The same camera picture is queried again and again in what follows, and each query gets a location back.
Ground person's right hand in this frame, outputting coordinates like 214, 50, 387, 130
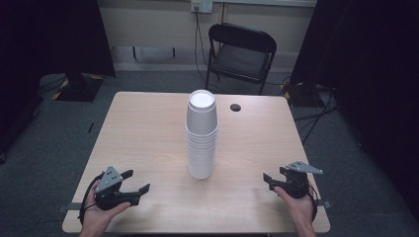
273, 186, 314, 225

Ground stack of white foam cups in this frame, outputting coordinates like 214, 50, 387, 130
185, 89, 219, 181

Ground dark curtain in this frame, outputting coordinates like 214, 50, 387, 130
0, 0, 117, 156
289, 0, 419, 225

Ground white wall socket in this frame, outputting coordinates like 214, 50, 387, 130
190, 0, 214, 15

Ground black cables on floor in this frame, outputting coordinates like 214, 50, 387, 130
293, 86, 340, 146

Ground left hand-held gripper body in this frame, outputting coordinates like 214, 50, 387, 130
94, 165, 140, 211

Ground person's left hand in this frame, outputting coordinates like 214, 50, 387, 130
81, 180, 132, 232

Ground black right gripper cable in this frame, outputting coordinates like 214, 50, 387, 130
307, 184, 320, 222

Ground black stand base with striped tape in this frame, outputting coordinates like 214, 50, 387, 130
51, 72, 106, 103

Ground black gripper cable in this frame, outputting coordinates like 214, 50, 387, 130
307, 184, 320, 222
78, 172, 105, 226

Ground black cable from wall socket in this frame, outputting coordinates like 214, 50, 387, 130
193, 9, 215, 87

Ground black folding chair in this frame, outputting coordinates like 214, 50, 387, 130
205, 22, 278, 96

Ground dark stand base with cables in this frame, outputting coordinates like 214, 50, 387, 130
282, 81, 334, 109

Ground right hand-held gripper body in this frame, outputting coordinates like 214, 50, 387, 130
279, 160, 324, 199

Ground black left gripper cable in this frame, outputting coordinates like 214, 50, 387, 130
78, 172, 105, 226

